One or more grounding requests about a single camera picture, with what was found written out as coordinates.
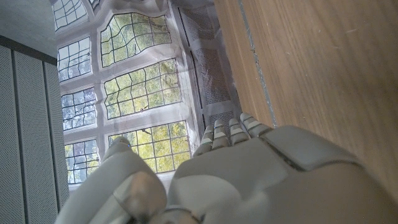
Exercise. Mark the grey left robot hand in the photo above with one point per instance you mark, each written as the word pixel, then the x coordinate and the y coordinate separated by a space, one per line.
pixel 248 180

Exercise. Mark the printed window backdrop cloth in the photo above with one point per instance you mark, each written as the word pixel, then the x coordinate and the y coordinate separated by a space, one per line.
pixel 140 87

